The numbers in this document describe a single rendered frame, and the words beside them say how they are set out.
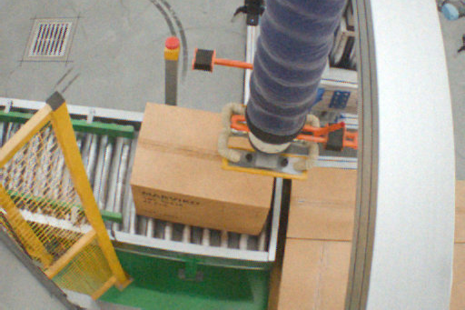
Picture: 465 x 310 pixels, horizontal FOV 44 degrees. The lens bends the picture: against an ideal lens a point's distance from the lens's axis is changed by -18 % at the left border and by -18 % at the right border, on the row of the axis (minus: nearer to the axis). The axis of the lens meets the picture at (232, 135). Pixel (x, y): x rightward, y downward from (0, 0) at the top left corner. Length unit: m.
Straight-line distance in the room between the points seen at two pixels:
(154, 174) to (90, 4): 2.03
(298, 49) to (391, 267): 1.41
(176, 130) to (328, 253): 0.96
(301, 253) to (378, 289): 2.65
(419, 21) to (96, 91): 3.56
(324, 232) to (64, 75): 2.01
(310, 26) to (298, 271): 1.63
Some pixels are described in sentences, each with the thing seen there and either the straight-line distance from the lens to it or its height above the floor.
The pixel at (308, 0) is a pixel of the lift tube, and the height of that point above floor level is 2.25.
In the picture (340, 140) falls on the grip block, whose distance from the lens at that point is 2.64.
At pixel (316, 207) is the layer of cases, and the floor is 0.54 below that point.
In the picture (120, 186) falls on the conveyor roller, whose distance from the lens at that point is 3.30.
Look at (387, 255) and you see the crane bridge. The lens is 0.61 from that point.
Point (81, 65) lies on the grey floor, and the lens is 4.32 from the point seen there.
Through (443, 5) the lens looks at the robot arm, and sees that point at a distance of 2.54.
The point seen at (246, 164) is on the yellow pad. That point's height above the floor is 1.17.
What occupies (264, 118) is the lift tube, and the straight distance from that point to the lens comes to 2.38.
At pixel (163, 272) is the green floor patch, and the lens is 3.72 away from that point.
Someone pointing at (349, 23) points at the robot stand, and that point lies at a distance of 2.94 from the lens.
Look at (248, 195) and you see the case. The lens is 2.86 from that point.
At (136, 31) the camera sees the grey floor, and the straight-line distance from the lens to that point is 4.42.
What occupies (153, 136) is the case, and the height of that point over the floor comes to 0.95.
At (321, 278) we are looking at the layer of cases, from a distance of 3.22.
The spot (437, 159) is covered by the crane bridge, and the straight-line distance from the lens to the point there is 0.66.
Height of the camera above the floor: 3.61
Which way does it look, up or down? 64 degrees down
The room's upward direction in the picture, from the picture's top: 10 degrees clockwise
